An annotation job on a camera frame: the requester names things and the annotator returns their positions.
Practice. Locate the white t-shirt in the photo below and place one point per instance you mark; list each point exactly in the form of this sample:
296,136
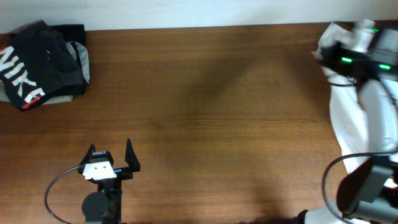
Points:
354,121

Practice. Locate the black shirt with white lettering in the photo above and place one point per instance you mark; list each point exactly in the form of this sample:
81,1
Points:
40,62

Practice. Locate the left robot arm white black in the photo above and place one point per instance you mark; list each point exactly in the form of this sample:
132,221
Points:
104,205

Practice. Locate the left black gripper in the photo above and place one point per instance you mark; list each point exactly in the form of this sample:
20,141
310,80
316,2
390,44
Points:
126,172

